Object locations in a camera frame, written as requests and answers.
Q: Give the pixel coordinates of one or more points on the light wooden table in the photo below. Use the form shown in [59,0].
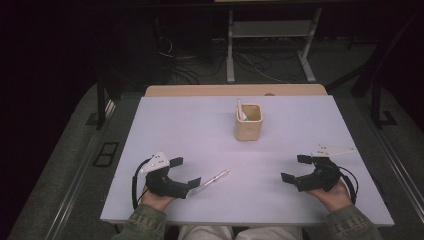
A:
[213,90]

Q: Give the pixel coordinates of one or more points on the person's right hand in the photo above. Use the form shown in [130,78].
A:
[335,198]

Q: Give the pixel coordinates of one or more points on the person's legs light trousers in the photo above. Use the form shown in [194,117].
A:
[206,233]

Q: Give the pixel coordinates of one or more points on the white pen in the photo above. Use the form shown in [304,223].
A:
[240,108]

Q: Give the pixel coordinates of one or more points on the white metal stand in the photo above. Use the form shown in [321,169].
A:
[266,29]

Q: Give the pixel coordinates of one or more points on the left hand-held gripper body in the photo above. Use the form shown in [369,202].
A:
[165,187]

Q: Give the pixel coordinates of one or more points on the black metal stand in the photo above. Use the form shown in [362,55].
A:
[101,106]
[376,106]

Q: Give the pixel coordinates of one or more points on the beige square pen holder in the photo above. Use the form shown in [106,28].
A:
[248,130]

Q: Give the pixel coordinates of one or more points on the metal floor rail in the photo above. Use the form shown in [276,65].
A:
[400,166]
[76,186]

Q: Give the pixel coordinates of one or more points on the person's left hand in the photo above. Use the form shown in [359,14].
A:
[156,201]

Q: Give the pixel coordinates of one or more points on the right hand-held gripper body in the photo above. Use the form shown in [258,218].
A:
[323,178]

